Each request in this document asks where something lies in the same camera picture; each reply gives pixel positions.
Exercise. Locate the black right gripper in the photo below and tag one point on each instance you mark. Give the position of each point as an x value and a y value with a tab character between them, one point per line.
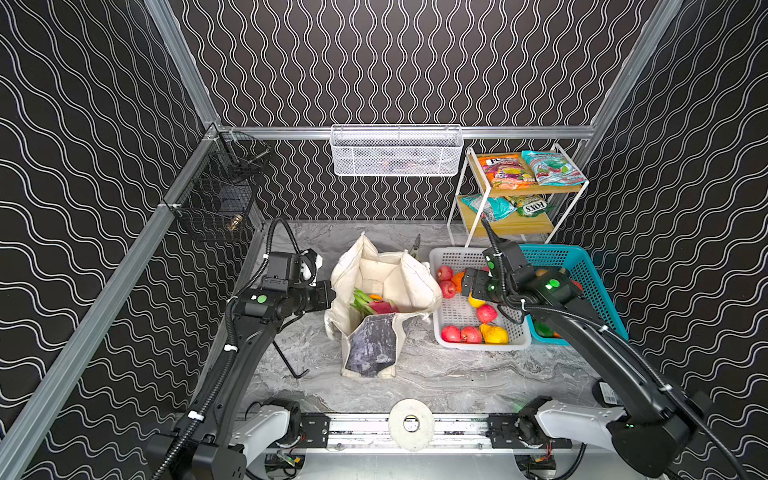
474	284

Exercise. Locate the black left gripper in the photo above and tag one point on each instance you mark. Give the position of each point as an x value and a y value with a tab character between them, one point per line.
324	295

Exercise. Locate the cream canvas grocery bag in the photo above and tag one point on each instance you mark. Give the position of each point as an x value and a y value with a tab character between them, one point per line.
376	293

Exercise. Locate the pink dragon fruit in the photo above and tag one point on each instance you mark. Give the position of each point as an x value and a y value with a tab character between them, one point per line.
369	305

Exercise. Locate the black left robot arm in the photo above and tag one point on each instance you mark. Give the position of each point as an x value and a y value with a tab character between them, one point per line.
199	445

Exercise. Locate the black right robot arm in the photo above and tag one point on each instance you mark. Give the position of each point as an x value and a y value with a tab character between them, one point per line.
658	420

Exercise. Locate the teal white snack bag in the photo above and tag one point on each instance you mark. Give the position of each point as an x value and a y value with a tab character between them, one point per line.
493	208

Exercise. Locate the green candy bag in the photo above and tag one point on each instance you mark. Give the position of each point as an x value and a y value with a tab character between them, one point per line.
530	206

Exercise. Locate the orange snack bag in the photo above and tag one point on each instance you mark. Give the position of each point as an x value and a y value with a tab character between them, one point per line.
506	171

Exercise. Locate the green pink snack bag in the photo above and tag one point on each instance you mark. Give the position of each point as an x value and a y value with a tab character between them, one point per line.
553	169

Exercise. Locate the yellow lemon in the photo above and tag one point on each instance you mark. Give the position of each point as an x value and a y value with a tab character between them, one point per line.
475	303

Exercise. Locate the black hex key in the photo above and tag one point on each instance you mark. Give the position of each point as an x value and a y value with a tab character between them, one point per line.
293	372

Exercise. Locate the orange tangerine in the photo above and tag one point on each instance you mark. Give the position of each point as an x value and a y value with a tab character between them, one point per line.
458	280

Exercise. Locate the yellow mango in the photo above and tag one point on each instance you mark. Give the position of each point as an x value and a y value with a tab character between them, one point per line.
494	335

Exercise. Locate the red apple back left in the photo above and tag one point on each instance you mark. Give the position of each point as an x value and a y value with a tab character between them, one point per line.
444	273

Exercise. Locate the green bell pepper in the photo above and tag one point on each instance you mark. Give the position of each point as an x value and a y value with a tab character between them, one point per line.
544	331

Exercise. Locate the white plastic fruit basket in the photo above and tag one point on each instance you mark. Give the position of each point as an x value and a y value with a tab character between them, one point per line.
458	312

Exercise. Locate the red apple front middle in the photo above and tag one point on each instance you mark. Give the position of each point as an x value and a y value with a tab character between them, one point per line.
471	335

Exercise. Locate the red apple front left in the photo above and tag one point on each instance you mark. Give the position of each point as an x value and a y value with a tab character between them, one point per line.
451	334

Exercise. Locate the white wooden two-tier shelf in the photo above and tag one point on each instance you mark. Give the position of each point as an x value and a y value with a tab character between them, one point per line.
519	193

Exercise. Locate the teal plastic vegetable basket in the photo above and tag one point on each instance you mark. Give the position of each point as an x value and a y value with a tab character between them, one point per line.
579	265

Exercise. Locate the white round disc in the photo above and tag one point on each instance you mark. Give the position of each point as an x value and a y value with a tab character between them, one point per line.
411	425

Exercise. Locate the black wire wall basket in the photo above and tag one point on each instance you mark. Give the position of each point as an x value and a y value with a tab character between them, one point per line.
216	206

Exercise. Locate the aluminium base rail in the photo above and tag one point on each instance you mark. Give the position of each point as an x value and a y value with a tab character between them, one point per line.
359	446

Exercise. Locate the white wire wall basket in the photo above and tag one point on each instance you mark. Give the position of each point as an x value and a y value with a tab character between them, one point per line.
413	150

